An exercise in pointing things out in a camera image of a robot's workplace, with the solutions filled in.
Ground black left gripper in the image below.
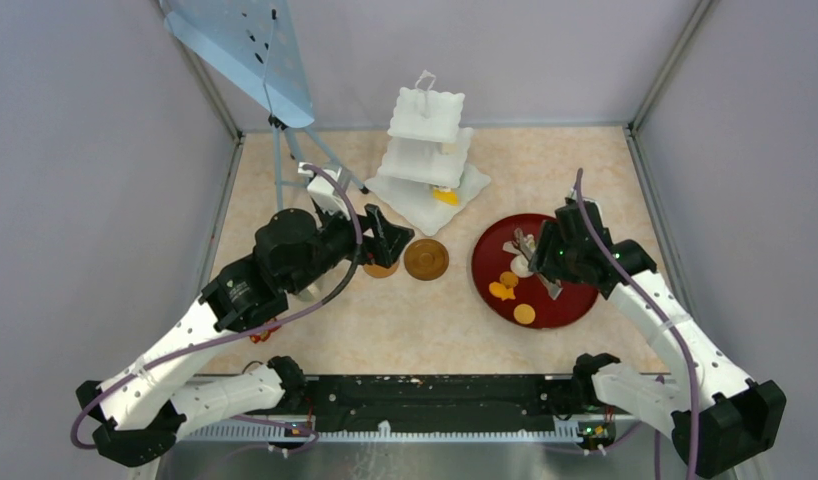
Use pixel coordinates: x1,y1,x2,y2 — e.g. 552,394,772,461
286,197,415,295

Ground white strawberry cake slice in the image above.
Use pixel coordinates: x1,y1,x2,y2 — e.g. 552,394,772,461
517,234,536,251

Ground metal serving tongs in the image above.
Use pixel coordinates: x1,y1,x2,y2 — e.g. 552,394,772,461
502,228,563,300

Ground white round mousse cake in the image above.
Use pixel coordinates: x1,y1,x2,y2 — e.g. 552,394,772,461
510,255,533,278

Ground orange chip cookie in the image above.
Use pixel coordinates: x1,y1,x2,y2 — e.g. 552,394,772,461
499,271,520,289

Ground yellow cake slice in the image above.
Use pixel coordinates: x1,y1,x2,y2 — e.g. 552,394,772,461
432,188,459,206

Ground round tan biscuit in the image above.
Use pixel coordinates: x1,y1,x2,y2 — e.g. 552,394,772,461
513,304,536,325

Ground orange fish-shaped cookie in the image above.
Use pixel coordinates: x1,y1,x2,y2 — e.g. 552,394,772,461
488,282,516,301

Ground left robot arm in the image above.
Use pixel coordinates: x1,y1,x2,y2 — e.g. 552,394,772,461
76,204,414,467

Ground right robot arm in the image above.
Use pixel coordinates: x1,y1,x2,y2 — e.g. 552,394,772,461
529,198,787,479

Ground light wooden coaster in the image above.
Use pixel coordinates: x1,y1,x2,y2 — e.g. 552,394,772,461
363,263,400,279

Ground dark wooden saucer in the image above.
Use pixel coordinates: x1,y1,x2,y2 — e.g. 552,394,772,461
403,239,450,281

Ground red round tray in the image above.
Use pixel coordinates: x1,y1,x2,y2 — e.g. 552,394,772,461
471,213,598,329

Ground white three-tier cake stand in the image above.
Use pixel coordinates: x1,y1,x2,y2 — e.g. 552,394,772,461
365,70,491,237

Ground red snack packet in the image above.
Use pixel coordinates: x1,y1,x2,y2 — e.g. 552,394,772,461
249,319,280,344

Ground light blue perforated board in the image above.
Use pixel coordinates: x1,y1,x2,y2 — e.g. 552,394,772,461
160,0,315,129

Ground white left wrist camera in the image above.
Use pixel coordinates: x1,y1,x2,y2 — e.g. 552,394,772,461
298,162,350,220

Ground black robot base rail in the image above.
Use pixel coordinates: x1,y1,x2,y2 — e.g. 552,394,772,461
269,374,607,434

